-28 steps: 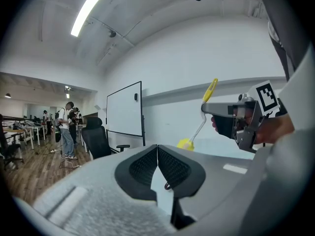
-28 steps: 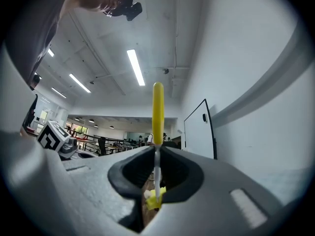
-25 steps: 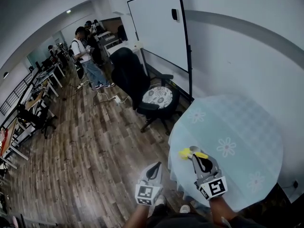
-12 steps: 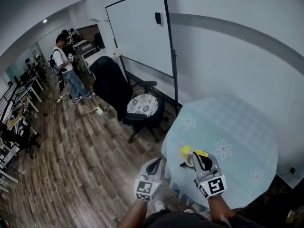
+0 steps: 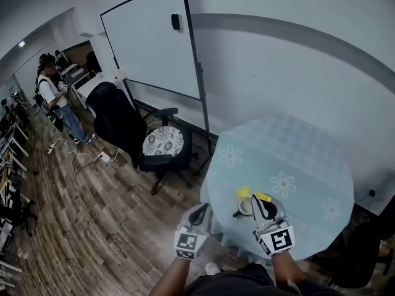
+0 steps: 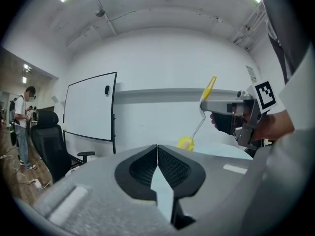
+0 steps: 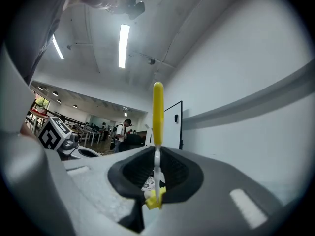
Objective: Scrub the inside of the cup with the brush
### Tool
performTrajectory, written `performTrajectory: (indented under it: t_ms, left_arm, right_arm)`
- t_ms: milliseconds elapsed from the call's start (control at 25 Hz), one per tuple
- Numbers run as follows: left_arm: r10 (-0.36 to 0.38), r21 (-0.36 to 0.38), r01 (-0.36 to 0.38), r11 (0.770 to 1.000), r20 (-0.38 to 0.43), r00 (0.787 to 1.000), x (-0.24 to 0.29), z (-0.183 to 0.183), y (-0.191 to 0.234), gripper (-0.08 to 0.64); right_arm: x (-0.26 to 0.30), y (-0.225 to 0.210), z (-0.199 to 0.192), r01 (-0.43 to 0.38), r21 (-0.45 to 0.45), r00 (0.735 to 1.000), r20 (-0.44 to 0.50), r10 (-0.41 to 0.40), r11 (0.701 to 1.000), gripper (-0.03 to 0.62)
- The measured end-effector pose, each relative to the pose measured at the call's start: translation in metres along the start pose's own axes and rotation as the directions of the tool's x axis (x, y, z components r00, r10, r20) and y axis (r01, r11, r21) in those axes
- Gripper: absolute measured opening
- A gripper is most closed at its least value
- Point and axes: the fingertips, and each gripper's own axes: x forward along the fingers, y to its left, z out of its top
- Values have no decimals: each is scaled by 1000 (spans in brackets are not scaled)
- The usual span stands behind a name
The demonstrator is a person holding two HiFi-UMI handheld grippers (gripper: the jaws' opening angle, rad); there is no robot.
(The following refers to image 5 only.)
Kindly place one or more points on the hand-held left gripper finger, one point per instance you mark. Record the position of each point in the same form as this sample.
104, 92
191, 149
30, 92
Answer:
207, 220
189, 217

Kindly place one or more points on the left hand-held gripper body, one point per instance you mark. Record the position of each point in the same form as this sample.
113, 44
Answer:
188, 242

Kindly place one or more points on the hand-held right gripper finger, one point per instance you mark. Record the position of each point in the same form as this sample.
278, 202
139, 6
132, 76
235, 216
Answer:
279, 213
257, 214

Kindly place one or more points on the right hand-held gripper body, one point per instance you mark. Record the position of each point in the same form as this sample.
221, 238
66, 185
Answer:
277, 239

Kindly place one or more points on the white ceramic cup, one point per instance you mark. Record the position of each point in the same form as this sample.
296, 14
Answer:
246, 208

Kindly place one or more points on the yellow brush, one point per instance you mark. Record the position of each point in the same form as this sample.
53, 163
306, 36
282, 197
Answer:
242, 193

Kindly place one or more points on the person's left forearm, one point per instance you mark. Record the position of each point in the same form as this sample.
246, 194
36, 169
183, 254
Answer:
172, 276

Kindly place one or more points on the person's right forearm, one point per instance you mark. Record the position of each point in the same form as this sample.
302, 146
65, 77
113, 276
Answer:
285, 270

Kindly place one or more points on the person's white shoe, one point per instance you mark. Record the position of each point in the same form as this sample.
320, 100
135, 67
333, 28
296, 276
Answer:
212, 268

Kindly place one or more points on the person's dark shirt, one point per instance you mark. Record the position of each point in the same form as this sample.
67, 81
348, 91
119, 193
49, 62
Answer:
240, 284

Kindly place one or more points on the round table with floral cloth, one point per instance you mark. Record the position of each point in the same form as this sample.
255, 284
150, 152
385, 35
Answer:
277, 153

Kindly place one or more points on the floral seat cushion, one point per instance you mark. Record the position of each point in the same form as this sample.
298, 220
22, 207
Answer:
163, 140

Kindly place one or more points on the black office chair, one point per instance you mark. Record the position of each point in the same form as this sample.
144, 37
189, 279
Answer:
117, 119
364, 251
26, 214

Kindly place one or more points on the white power strip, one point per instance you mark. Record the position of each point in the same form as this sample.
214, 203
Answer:
51, 149
105, 157

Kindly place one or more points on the white box with red button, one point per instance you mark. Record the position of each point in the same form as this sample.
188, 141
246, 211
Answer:
118, 74

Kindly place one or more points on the white desk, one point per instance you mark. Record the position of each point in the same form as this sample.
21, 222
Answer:
89, 86
18, 143

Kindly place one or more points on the black-framed whiteboard on stand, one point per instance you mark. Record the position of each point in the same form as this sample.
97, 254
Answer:
148, 42

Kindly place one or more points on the black whiteboard eraser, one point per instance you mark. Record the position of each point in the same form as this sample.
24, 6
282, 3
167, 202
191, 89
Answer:
176, 22

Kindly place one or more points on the green exit sign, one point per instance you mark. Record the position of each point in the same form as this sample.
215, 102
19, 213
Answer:
21, 44

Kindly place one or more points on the black wall socket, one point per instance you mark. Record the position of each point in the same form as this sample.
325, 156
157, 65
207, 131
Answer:
372, 192

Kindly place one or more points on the grey wall rail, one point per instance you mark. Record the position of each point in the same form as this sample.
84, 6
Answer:
308, 31

